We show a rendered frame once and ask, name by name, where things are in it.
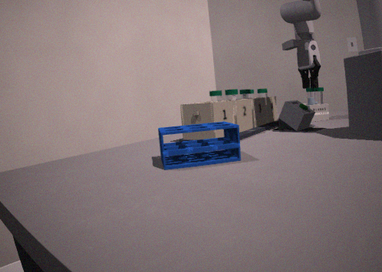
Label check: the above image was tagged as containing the white tube rack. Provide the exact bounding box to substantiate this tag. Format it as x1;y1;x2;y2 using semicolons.
303;103;329;122

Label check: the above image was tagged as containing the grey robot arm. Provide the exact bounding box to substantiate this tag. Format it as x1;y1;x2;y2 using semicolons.
280;0;382;55

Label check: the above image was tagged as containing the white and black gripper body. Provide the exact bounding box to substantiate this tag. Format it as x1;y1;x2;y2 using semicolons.
297;40;321;70

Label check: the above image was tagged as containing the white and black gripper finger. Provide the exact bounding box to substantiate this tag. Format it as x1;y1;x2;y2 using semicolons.
298;69;310;89
309;55;321;88

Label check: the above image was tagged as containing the blue tube rack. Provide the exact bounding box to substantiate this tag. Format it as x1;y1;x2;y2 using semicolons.
158;122;241;170

